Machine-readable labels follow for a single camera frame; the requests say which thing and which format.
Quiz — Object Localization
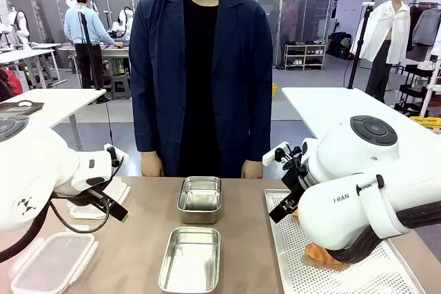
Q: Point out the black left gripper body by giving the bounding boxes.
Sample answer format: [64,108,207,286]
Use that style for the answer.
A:
[54,176,114,207]

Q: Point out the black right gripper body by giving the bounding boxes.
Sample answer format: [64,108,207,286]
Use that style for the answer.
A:
[280,162,311,202]

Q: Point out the translucent plastic clip lid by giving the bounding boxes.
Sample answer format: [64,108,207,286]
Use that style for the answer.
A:
[9,231,99,294]
[67,176,132,220]

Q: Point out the steel rectangular container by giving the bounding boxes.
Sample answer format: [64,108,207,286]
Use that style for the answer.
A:
[176,176,223,224]
[158,227,222,294]

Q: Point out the person's right forearm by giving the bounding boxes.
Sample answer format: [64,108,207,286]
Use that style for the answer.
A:
[130,94,160,154]

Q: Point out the person's left forearm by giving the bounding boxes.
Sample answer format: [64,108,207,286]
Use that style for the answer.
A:
[245,101,274,163]

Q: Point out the person's left hand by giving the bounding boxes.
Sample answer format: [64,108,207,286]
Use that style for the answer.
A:
[240,159,265,180]

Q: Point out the person's right hand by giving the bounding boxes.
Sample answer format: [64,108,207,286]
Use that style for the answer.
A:
[140,151,165,178]

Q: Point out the perforated metal baking tray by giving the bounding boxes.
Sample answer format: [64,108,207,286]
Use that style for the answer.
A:
[264,189,427,294]

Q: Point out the white side table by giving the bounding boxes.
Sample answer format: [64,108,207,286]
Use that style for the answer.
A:
[281,86,441,157]
[0,87,107,152]

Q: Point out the grey step stool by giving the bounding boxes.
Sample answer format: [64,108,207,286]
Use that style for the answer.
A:
[110,75,132,101]

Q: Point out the white shoe rack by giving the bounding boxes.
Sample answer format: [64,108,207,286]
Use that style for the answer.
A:
[283,43,328,71]

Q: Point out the black tripod pole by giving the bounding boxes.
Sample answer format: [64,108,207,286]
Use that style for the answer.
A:
[347,2,376,90]
[77,11,105,92]

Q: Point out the person in navy jacket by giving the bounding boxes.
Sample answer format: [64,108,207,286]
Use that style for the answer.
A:
[129,0,274,180]

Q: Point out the grey background workbench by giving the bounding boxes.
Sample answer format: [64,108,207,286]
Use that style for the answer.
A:
[57,44,131,89]

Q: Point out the black bags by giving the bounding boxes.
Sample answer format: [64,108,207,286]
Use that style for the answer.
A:
[326,31,353,60]

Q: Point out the yellow plastic crate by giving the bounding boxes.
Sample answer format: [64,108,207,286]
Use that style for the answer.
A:
[409,116,441,134]

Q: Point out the black utility cart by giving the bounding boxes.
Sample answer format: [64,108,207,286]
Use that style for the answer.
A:
[393,64,435,118]

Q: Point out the white background workbench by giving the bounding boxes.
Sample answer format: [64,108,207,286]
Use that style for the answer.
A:
[0,43,63,90]

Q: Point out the man in light blue shirt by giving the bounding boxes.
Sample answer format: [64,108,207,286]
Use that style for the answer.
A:
[63,0,124,90]

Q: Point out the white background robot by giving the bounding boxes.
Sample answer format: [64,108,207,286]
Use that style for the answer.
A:
[6,6,31,50]
[110,6,134,41]

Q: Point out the clothes rack with garments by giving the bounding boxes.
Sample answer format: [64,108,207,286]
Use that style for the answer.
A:
[406,1,441,63]

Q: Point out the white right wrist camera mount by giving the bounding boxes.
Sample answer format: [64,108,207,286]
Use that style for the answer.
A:
[262,141,291,167]

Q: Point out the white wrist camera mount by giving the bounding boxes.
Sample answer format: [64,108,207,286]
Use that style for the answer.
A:
[103,143,130,168]
[262,141,291,167]

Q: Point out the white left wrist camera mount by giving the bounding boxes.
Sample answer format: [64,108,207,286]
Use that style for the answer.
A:
[103,143,130,168]

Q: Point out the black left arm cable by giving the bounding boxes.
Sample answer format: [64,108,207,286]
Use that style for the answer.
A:
[0,156,125,264]

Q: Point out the black right arm cable sleeve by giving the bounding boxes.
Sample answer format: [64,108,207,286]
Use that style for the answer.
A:
[329,200,441,264]

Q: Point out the black mat with white ring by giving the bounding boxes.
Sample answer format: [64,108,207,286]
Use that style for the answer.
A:
[0,100,45,118]

